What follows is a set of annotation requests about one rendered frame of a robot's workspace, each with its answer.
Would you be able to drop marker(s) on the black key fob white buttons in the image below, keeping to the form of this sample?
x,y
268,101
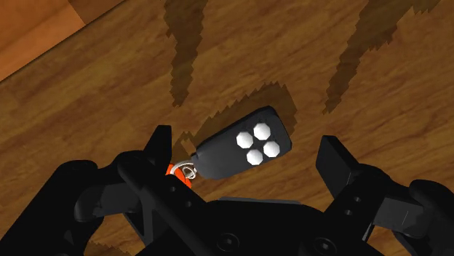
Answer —
x,y
239,147

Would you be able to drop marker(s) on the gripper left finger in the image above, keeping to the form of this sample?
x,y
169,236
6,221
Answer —
x,y
142,184

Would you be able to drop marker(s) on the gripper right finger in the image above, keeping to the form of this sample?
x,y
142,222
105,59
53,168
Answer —
x,y
358,184

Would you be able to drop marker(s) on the orange key tag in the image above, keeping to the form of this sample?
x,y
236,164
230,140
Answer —
x,y
177,175

